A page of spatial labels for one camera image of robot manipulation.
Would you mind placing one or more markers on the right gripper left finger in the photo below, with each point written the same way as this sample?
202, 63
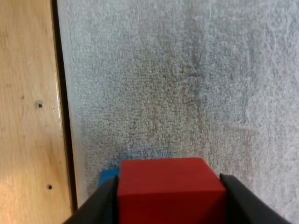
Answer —
98, 207

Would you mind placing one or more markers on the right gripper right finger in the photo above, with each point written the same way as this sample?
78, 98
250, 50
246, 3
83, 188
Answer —
247, 205

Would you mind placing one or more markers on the red cube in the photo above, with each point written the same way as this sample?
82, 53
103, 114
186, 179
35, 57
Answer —
170, 189

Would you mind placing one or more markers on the blue cube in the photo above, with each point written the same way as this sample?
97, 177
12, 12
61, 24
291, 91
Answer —
107, 177

